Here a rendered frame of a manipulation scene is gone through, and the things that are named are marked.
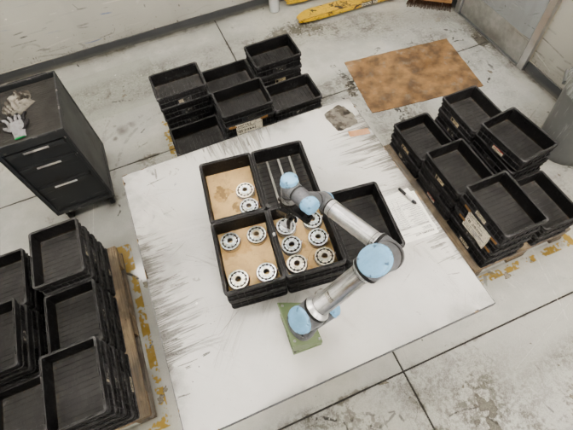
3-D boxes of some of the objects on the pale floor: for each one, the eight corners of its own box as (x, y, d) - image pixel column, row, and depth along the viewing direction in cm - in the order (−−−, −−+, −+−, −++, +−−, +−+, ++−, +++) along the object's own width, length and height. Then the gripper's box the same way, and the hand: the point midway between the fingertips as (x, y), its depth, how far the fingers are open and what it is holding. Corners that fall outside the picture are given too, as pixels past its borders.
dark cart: (121, 205, 328) (62, 128, 251) (66, 224, 321) (-12, 151, 244) (109, 153, 358) (54, 70, 281) (59, 170, 351) (-13, 90, 274)
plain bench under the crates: (454, 338, 259) (495, 303, 199) (218, 447, 235) (186, 444, 175) (342, 160, 338) (348, 97, 278) (158, 229, 314) (121, 176, 254)
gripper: (286, 186, 182) (286, 212, 200) (272, 205, 176) (274, 230, 194) (303, 193, 180) (302, 219, 197) (289, 212, 174) (290, 238, 191)
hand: (293, 226), depth 194 cm, fingers open, 5 cm apart
